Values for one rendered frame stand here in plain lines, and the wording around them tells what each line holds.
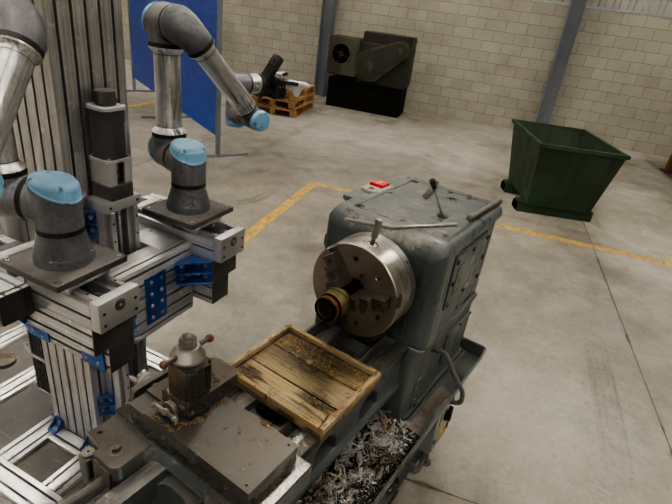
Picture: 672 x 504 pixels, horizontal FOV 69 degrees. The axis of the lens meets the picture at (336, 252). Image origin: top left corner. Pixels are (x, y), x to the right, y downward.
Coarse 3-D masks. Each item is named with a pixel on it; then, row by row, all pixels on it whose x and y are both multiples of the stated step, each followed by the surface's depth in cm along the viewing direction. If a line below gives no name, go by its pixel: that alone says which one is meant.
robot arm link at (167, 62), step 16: (144, 16) 155; (160, 32) 151; (160, 48) 155; (176, 48) 157; (160, 64) 159; (176, 64) 161; (160, 80) 161; (176, 80) 163; (160, 96) 164; (176, 96) 165; (160, 112) 166; (176, 112) 168; (160, 128) 168; (176, 128) 170; (160, 144) 169; (160, 160) 170
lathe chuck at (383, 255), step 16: (352, 240) 150; (368, 240) 150; (320, 256) 156; (352, 256) 149; (368, 256) 145; (384, 256) 146; (320, 272) 158; (352, 272) 151; (368, 272) 147; (384, 272) 144; (400, 272) 147; (320, 288) 160; (352, 288) 160; (368, 288) 149; (384, 288) 146; (400, 288) 145; (400, 304) 148; (352, 320) 157; (368, 320) 153; (384, 320) 149; (368, 336) 155
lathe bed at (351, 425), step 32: (320, 320) 178; (352, 352) 166; (384, 352) 162; (384, 384) 163; (256, 416) 134; (352, 416) 148; (320, 448) 143; (96, 480) 109; (128, 480) 110; (160, 480) 113
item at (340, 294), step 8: (336, 288) 144; (320, 296) 145; (328, 296) 141; (336, 296) 141; (344, 296) 143; (320, 304) 145; (328, 304) 140; (336, 304) 140; (344, 304) 142; (320, 312) 144; (328, 312) 146; (336, 312) 140; (344, 312) 144; (328, 320) 142
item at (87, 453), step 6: (84, 450) 113; (90, 450) 113; (84, 456) 111; (90, 456) 112; (84, 462) 111; (90, 462) 112; (84, 468) 113; (90, 468) 113; (84, 474) 114; (90, 474) 113; (84, 480) 115
